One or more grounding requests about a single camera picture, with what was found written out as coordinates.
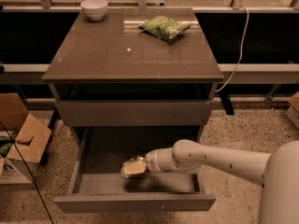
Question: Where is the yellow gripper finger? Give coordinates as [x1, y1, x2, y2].
[121, 161, 147, 177]

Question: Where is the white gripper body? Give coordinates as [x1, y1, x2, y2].
[145, 147, 200, 173]

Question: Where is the crushed 7up can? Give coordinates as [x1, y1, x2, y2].
[121, 157, 147, 167]

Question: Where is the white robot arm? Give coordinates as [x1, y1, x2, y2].
[121, 140, 299, 224]

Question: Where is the open grey middle drawer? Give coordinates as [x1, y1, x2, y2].
[54, 126, 216, 213]

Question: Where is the closed grey top drawer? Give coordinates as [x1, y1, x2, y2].
[56, 101, 211, 127]

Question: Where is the grey drawer cabinet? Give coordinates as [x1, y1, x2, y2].
[43, 8, 223, 141]

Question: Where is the green chip bag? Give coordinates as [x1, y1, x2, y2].
[138, 16, 191, 43]

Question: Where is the cardboard box at right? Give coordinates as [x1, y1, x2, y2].
[286, 91, 299, 129]

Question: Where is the white ceramic bowl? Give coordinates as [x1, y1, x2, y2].
[80, 0, 107, 21]

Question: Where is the black cable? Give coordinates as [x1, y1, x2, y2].
[0, 121, 55, 224]

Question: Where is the white cable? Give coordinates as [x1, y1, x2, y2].
[214, 5, 250, 94]

